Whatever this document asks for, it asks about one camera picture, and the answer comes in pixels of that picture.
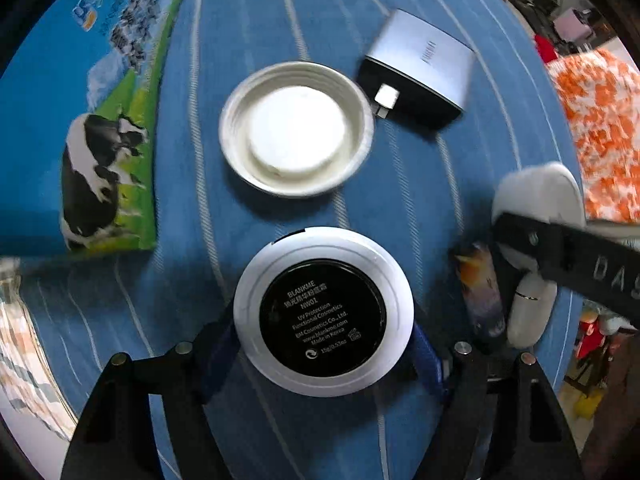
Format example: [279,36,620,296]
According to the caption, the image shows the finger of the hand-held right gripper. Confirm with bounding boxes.
[490,212,640,328]

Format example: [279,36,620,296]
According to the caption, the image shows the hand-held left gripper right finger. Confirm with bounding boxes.
[411,321,583,480]

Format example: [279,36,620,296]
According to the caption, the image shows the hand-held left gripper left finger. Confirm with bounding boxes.
[60,304,243,480]

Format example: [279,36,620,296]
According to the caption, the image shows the white jar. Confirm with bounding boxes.
[491,161,587,348]

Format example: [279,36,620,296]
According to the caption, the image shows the white compact with black label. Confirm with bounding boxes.
[232,226,416,397]

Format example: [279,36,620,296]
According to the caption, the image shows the grey power adapter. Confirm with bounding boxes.
[356,8,476,132]

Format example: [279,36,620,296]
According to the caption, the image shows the blue cardboard box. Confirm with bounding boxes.
[0,0,191,253]

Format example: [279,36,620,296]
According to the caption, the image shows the printed lighter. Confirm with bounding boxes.
[452,242,508,346]

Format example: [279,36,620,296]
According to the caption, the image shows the orange floral blanket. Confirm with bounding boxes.
[545,49,640,226]

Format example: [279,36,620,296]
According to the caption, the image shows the checked blanket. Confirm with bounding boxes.
[0,300,76,441]

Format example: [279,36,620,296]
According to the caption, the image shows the red cloth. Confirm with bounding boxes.
[534,34,558,63]

